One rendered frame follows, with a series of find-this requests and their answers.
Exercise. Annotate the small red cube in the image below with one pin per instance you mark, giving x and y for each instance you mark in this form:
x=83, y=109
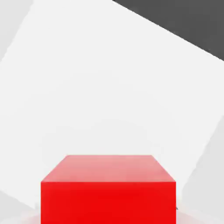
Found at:
x=108, y=201

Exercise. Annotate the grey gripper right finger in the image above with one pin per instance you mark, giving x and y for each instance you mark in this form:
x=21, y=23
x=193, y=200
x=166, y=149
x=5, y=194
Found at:
x=181, y=219

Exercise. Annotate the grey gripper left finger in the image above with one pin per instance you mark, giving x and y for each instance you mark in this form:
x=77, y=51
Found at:
x=35, y=219

